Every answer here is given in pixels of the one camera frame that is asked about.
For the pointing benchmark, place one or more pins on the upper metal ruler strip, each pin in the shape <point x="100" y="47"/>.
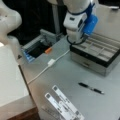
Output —
<point x="67" y="104"/>

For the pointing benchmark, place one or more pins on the clear plastic ruler strip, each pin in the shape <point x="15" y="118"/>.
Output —
<point x="51" y="112"/>

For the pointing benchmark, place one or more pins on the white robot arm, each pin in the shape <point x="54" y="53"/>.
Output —
<point x="74" y="2"/>

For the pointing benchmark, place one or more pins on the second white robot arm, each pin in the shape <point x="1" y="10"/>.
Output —
<point x="10" y="20"/>

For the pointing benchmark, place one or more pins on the wooden shelf block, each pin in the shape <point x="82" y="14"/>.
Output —
<point x="16" y="102"/>

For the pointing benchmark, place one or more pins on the black pen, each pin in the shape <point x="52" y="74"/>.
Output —
<point x="91" y="88"/>

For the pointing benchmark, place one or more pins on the black and grey storage box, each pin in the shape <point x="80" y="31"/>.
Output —
<point x="98" y="53"/>

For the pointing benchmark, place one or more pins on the small orange object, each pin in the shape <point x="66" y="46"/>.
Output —
<point x="48" y="50"/>

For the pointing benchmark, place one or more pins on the black tray with blue edge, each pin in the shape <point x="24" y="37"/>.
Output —
<point x="40" y="44"/>

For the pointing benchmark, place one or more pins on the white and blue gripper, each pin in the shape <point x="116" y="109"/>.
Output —
<point x="79" y="22"/>

